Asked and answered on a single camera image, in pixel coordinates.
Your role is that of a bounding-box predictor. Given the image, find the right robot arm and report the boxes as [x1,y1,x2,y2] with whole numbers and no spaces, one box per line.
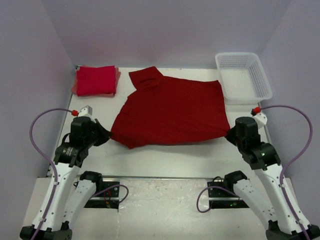
[223,116,320,240]

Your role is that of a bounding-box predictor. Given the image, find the white plastic basket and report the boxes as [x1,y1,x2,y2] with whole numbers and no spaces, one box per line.
[215,52,273,105]

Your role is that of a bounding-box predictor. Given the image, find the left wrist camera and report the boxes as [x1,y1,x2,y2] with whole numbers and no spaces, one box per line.
[71,105,93,118]

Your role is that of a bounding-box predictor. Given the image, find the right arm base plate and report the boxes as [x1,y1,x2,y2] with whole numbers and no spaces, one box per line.
[207,178,249,209]

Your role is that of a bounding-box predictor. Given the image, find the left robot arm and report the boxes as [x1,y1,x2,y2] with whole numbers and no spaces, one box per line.
[19,116,112,240]

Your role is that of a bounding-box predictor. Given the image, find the dark red t shirt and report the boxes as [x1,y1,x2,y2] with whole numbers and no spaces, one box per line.
[111,66,230,149]

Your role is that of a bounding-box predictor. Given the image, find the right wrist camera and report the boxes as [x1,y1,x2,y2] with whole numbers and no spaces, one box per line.
[251,106,268,129]

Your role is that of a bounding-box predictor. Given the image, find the folded bright red shirt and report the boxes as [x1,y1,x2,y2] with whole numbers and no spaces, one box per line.
[75,65,116,97]

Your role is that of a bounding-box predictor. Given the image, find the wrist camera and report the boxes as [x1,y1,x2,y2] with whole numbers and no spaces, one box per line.
[251,106,268,129]
[71,105,93,118]

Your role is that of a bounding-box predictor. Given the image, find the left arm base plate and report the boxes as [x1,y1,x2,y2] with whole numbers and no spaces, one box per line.
[84,180,120,210]

